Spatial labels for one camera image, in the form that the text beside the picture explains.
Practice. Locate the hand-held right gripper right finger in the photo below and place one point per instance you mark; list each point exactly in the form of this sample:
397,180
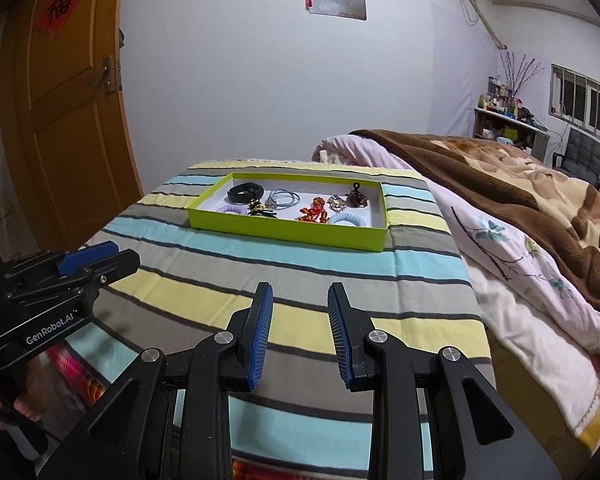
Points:
340,340

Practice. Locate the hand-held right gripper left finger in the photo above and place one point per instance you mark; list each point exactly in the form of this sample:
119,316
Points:
260,340

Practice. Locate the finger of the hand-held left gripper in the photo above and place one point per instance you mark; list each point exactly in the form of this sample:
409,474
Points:
117,266
87,256

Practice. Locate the green and white shallow box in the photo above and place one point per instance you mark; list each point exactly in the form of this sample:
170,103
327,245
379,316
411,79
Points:
280,232

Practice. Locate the red knot ornament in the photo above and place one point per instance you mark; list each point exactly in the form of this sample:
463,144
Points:
314,212

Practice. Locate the black and gold bow clip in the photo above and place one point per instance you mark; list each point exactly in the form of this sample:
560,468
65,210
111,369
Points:
260,208

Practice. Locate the gold rhinestone brooch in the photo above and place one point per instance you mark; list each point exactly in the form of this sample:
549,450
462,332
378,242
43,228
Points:
337,202

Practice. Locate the striped bed sheet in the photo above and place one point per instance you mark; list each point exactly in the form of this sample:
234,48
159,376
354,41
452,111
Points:
330,265

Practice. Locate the orange wooden door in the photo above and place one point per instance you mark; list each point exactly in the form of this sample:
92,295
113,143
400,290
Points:
65,135

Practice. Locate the black smart band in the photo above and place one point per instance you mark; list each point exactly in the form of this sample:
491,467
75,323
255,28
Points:
237,194

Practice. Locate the brown beaded hair clip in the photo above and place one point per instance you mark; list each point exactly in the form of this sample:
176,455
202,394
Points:
357,199

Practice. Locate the pink floral quilt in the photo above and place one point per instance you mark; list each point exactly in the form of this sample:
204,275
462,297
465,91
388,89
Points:
505,270

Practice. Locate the white fleece mat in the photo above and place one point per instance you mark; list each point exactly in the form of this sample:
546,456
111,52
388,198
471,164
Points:
275,160

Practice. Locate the metal door latch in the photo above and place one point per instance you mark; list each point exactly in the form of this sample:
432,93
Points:
104,75

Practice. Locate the beige checked cloth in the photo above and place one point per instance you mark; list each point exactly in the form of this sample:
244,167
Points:
330,156

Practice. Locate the brown patterned blanket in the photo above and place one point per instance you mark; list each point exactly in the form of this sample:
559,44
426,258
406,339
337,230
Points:
505,180

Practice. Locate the red paper door decoration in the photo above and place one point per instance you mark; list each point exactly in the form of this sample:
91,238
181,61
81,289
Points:
60,7

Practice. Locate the group of bottles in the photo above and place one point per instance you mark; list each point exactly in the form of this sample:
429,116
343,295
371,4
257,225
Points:
500,100

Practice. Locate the black padded chair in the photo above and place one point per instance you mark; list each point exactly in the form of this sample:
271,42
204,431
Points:
582,152

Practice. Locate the dried flower branches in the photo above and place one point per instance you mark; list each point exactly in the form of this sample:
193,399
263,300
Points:
517,72

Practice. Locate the barred window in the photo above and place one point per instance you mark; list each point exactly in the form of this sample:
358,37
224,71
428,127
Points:
585,100

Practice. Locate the white wall shelf unit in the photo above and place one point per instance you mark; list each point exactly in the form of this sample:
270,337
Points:
490,127

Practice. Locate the wrapped wall pipe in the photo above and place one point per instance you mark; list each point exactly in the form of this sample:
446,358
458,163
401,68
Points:
482,15

